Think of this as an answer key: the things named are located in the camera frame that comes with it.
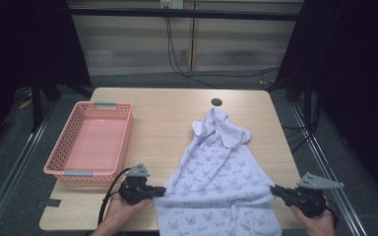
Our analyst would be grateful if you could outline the white printed towel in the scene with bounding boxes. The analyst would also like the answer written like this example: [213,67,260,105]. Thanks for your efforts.
[153,107,284,236]

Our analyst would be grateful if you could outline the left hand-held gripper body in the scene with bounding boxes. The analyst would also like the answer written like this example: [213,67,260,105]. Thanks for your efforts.
[118,162,160,207]

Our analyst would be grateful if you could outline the white wall socket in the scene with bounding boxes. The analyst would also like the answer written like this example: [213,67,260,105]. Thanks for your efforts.
[159,0,185,10]

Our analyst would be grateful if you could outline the pink plastic basket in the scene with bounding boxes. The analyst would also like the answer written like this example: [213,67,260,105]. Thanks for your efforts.
[42,100,134,183]

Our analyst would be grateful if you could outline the black metal stand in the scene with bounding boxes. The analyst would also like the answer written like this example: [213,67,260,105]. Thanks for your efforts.
[30,73,44,134]
[302,73,313,127]

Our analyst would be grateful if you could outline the person's right hand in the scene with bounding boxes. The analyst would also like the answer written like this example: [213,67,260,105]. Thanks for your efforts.
[289,200,339,236]

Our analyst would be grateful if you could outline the black wall cable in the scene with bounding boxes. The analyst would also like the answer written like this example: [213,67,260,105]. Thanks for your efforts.
[165,16,281,89]

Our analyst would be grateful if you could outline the person's left hand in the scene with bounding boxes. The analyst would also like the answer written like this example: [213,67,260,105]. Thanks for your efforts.
[101,191,153,232]

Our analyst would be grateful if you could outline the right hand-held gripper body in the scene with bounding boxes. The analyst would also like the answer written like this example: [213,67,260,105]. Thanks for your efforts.
[282,172,346,218]

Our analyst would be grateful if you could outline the black horizontal bar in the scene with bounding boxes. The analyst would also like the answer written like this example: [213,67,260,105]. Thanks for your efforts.
[68,7,304,23]

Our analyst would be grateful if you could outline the black floor cables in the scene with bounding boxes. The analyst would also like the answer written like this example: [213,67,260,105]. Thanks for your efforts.
[281,91,322,155]

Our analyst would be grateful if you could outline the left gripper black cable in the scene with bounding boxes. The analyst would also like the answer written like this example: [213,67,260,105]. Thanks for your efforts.
[96,167,133,228]

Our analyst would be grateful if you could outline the black tape piece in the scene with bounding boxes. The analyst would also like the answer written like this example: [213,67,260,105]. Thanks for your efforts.
[35,198,62,209]

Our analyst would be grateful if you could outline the metal floor rail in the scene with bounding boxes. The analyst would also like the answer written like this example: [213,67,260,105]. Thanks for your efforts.
[0,101,59,236]
[289,102,369,236]

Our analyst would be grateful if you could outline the black curtain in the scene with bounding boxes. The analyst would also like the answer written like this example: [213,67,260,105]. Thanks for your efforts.
[274,0,378,201]
[0,0,93,158]

